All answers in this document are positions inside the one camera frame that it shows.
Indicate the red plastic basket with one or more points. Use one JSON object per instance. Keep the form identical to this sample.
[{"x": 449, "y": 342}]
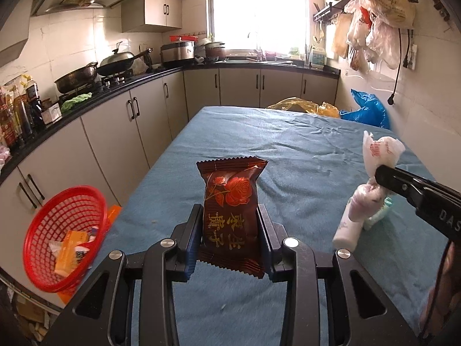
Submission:
[{"x": 83, "y": 205}]

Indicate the dark frying pan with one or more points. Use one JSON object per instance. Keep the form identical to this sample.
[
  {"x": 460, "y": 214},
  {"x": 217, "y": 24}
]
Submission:
[{"x": 75, "y": 79}]

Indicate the black gas stove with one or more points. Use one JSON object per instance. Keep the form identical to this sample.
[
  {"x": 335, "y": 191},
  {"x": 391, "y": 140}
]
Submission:
[{"x": 119, "y": 78}]

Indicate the white wall cabinet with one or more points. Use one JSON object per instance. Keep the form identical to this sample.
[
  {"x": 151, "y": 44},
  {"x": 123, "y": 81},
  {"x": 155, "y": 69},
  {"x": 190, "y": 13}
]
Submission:
[
  {"x": 10, "y": 36},
  {"x": 155, "y": 12}
]

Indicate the white base cabinet run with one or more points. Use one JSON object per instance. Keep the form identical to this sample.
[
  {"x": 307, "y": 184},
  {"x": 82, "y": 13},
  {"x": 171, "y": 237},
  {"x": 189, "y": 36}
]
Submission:
[
  {"x": 108, "y": 133},
  {"x": 237, "y": 86}
]

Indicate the silver rice cooker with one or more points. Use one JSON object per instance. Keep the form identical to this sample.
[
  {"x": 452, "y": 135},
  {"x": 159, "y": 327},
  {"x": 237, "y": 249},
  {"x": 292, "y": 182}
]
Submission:
[{"x": 176, "y": 53}]

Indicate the red basin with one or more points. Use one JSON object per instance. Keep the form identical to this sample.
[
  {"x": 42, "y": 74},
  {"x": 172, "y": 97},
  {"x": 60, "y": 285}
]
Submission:
[{"x": 183, "y": 38}]

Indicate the orange packet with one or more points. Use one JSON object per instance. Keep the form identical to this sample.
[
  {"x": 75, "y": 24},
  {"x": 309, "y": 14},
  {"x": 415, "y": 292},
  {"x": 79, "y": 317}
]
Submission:
[{"x": 70, "y": 252}]

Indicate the wooden cutting board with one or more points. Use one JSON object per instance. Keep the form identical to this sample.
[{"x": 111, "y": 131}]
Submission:
[{"x": 340, "y": 36}]

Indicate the kitchen window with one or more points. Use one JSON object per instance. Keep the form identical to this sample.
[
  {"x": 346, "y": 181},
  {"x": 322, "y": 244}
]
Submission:
[{"x": 259, "y": 7}]

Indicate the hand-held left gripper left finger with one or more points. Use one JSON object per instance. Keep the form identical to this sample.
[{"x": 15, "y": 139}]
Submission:
[{"x": 191, "y": 259}]

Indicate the wall socket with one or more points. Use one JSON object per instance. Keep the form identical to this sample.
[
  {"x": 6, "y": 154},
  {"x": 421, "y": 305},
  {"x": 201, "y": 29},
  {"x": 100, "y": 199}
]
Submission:
[{"x": 413, "y": 56}]

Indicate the steel faucet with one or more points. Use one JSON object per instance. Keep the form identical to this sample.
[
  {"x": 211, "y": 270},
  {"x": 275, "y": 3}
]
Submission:
[{"x": 260, "y": 56}]

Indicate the green cloth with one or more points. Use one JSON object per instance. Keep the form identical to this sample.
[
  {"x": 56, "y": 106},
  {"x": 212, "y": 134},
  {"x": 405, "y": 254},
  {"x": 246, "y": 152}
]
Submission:
[{"x": 75, "y": 101}]

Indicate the green white tissue pack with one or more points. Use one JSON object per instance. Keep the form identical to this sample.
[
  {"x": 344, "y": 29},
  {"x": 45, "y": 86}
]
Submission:
[{"x": 378, "y": 216}]

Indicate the blue tablecloth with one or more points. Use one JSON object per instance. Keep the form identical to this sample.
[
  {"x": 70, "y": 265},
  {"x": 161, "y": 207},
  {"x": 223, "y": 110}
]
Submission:
[{"x": 288, "y": 144}]

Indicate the blue plastic bag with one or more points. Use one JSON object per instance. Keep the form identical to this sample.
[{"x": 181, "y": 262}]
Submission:
[{"x": 367, "y": 110}]

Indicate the white blue detergent container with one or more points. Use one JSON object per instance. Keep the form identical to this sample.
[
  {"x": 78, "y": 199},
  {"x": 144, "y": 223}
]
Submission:
[{"x": 317, "y": 57}]

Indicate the white plastic tube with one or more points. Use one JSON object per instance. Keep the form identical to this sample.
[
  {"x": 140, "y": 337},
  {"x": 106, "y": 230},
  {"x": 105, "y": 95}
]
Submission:
[{"x": 347, "y": 234}]

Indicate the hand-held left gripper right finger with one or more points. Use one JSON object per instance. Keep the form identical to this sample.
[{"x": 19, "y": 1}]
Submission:
[{"x": 265, "y": 256}]

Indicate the white pink plastic bag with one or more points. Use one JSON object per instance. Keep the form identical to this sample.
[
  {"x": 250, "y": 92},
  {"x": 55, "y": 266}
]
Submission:
[{"x": 381, "y": 149}]

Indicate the cardboard box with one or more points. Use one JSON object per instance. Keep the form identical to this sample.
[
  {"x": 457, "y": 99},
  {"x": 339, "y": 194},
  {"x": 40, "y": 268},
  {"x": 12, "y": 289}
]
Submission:
[{"x": 28, "y": 313}]

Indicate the cluster of condiment bottles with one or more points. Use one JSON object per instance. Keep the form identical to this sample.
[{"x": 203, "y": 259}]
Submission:
[{"x": 18, "y": 115}]

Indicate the brown rose snack packet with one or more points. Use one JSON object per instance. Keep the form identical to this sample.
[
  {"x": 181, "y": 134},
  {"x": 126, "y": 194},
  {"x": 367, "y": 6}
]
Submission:
[{"x": 230, "y": 205}]

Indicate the yellow plastic bag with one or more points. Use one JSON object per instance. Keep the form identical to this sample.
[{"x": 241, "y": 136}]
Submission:
[{"x": 291, "y": 105}]

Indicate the black utensil rack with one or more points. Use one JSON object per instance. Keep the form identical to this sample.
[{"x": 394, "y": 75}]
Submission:
[{"x": 324, "y": 11}]

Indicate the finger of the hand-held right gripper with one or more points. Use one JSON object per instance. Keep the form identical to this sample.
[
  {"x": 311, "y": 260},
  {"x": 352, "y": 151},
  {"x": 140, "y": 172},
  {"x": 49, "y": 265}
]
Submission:
[{"x": 389, "y": 178}]

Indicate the bunch of clear hanging bags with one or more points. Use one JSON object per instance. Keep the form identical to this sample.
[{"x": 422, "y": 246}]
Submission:
[{"x": 378, "y": 43}]

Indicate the brown cooking pot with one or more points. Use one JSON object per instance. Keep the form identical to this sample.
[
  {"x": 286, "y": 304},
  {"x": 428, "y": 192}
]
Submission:
[{"x": 215, "y": 53}]

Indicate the steel wok with lid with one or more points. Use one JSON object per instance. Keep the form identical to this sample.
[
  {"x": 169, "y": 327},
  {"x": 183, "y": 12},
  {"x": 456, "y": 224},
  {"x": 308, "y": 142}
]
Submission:
[{"x": 115, "y": 59}]

